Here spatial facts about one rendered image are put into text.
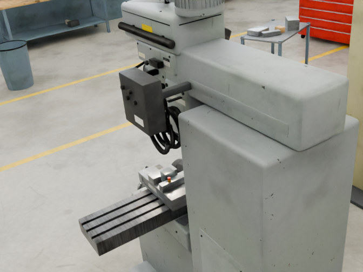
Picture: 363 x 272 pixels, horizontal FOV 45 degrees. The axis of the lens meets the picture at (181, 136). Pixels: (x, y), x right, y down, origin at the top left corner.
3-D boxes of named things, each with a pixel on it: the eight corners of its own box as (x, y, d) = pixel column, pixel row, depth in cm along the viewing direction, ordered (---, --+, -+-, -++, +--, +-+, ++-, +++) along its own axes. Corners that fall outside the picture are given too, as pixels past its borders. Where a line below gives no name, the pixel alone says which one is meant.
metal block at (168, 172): (161, 180, 233) (159, 170, 231) (170, 176, 236) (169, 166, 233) (166, 184, 230) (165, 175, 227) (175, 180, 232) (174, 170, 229)
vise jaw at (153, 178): (148, 180, 237) (147, 174, 235) (172, 170, 243) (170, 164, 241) (154, 185, 232) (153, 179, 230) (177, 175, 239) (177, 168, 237)
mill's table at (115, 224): (80, 231, 228) (78, 219, 224) (261, 149, 283) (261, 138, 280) (99, 256, 210) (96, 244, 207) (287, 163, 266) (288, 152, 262)
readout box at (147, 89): (123, 120, 180) (114, 72, 170) (142, 114, 184) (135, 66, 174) (147, 138, 165) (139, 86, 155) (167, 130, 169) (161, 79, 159)
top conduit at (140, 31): (118, 29, 207) (116, 22, 205) (126, 27, 209) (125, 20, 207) (168, 50, 173) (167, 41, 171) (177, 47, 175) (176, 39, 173)
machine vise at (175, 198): (139, 181, 249) (136, 165, 244) (162, 171, 256) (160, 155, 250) (173, 211, 223) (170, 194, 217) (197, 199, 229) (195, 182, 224)
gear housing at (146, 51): (137, 59, 211) (134, 39, 206) (180, 47, 222) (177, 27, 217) (174, 77, 185) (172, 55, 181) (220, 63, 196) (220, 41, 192)
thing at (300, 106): (165, 85, 198) (160, 42, 188) (206, 72, 208) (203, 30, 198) (298, 155, 137) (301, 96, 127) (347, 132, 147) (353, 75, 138)
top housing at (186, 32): (123, 35, 213) (118, 1, 205) (169, 24, 225) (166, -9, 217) (176, 58, 177) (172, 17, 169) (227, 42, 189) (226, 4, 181)
